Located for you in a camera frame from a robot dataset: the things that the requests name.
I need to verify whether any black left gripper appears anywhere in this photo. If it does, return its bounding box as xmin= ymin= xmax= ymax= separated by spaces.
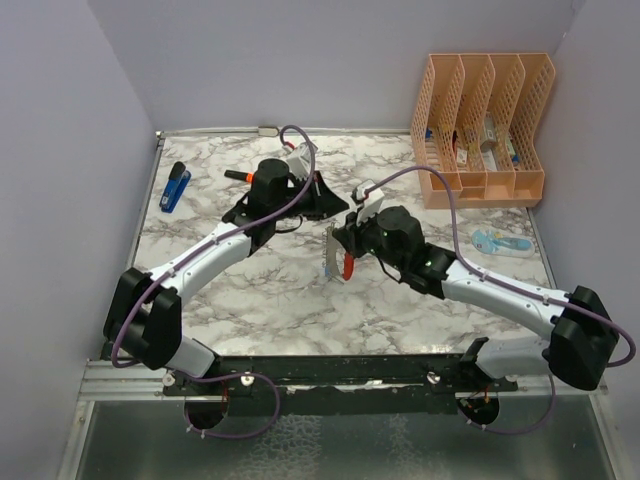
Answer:
xmin=272 ymin=171 xmax=350 ymax=222

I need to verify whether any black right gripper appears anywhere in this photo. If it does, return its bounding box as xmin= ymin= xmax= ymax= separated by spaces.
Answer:
xmin=334 ymin=204 xmax=407 ymax=272

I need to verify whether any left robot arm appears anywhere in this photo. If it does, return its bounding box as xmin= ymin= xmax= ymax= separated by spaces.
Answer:
xmin=103 ymin=158 xmax=349 ymax=395

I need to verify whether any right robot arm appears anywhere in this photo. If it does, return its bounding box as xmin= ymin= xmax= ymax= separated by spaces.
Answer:
xmin=332 ymin=207 xmax=620 ymax=391

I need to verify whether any black orange highlighter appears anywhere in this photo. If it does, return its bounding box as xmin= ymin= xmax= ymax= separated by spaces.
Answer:
xmin=224 ymin=170 xmax=253 ymax=183

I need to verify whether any light blue packaged item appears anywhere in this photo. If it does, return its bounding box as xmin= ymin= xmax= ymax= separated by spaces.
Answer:
xmin=471 ymin=229 xmax=535 ymax=258

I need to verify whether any blue black stapler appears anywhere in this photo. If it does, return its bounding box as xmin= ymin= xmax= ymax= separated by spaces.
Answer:
xmin=159 ymin=161 xmax=191 ymax=213

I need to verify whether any peach plastic desk organizer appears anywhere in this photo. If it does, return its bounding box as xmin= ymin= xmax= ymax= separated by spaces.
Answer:
xmin=410 ymin=53 xmax=555 ymax=209

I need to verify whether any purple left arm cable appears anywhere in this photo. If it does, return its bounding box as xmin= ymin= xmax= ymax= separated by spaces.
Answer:
xmin=110 ymin=124 xmax=317 ymax=440

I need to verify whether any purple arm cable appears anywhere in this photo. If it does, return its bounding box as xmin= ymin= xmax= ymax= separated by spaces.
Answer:
xmin=359 ymin=165 xmax=637 ymax=435
xmin=110 ymin=124 xmax=317 ymax=440

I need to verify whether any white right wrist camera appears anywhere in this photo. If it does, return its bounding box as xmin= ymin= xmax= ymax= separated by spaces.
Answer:
xmin=352 ymin=180 xmax=384 ymax=226

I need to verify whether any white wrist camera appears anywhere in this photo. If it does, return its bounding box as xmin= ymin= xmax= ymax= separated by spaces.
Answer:
xmin=286 ymin=143 xmax=317 ymax=182
xmin=352 ymin=180 xmax=384 ymax=226

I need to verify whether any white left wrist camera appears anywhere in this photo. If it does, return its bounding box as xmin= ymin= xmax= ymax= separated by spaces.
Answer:
xmin=286 ymin=143 xmax=317 ymax=182

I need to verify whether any white wall clip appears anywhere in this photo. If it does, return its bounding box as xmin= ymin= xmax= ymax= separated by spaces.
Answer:
xmin=257 ymin=125 xmax=280 ymax=137

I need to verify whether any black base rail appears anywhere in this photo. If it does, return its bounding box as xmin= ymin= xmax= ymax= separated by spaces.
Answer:
xmin=163 ymin=353 xmax=517 ymax=416

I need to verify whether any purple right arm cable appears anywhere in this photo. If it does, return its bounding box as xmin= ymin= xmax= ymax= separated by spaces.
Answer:
xmin=359 ymin=165 xmax=637 ymax=435

